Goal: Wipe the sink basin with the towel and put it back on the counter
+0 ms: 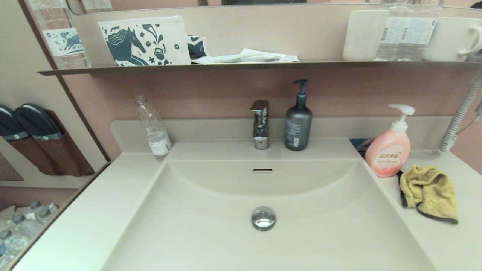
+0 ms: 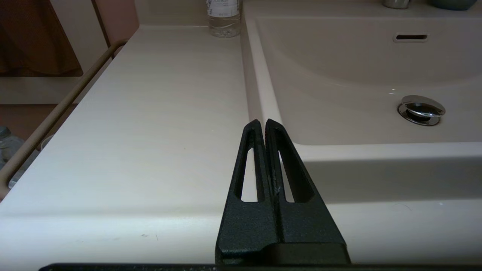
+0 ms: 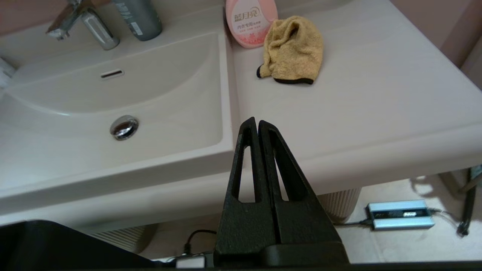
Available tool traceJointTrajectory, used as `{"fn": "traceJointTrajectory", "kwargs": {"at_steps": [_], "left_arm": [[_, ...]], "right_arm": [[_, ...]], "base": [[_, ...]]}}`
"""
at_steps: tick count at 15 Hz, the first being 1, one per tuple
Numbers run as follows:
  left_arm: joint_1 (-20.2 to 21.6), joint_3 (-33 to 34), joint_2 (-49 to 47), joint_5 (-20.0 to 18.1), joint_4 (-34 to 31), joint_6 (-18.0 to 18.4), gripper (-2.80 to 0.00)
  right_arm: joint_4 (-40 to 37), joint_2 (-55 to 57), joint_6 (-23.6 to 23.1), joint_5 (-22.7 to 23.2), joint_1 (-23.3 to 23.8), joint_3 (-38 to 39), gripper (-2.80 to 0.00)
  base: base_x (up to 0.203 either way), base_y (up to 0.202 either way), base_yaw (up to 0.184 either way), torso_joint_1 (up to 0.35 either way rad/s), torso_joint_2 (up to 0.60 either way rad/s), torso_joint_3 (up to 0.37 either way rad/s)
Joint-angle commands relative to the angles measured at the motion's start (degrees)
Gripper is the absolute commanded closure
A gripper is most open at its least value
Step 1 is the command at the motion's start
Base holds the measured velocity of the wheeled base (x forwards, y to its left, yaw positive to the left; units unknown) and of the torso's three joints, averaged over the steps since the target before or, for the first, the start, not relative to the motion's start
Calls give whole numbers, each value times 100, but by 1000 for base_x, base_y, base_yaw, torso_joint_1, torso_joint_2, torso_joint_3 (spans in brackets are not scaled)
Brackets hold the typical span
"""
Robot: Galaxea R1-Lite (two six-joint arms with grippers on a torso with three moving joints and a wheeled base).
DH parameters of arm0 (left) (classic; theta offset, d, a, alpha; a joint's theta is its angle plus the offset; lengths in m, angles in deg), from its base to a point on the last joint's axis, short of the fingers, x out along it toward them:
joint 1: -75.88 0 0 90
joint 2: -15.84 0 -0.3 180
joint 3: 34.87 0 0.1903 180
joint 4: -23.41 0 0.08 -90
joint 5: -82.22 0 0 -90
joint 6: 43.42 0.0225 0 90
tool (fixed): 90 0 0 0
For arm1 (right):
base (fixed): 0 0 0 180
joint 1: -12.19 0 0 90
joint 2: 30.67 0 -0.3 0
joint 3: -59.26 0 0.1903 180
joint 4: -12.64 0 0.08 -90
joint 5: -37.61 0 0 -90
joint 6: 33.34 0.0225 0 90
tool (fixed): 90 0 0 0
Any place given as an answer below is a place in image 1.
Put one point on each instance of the chrome faucet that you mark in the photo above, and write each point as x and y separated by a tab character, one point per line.
260	125

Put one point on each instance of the yellow cleaning mitt black trim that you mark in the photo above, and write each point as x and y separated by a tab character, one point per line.
429	190

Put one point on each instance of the white ceramic sink basin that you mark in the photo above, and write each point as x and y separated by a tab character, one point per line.
320	210

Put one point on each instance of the grey pump soap bottle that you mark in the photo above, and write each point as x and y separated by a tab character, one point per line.
298	128

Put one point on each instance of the white plastic packets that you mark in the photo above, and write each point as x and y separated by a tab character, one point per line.
244	58

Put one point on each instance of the chrome drain stopper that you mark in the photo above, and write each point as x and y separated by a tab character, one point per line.
263	218

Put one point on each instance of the clear plastic water bottle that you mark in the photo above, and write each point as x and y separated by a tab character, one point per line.
155	131

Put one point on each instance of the white horse print pouch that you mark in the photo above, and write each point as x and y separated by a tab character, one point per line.
145	42

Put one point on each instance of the pink pump soap bottle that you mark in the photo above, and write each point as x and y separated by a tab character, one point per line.
388	154

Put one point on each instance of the brown fabric slipper holder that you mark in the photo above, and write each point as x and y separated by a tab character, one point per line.
70	155

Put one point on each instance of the labelled clear water bottle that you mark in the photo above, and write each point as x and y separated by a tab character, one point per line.
392	34
422	34

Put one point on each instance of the clear bottle blue print label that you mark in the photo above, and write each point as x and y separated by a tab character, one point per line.
62	42

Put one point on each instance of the dark slipper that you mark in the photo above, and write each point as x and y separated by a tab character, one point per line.
7	125
36	121

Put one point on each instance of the grey capped water bottle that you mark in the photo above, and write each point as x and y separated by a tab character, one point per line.
44	213
7	244
20	226
34	205

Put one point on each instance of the brown wall shelf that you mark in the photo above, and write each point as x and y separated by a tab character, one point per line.
226	67

